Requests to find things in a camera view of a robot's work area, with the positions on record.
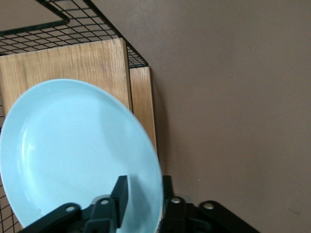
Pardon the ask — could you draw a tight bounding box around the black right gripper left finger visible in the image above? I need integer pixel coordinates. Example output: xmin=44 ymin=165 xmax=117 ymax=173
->
xmin=22 ymin=175 xmax=129 ymax=233

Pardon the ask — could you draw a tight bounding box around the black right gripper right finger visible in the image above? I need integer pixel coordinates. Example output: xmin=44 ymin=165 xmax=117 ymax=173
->
xmin=157 ymin=175 xmax=262 ymax=233

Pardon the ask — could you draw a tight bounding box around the light blue round plate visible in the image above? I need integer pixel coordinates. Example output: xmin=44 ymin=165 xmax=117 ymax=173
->
xmin=0 ymin=78 xmax=163 ymax=233

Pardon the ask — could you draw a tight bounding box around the black wire rack wooden shelf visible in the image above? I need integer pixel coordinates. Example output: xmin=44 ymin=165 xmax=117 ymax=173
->
xmin=0 ymin=0 xmax=160 ymax=233

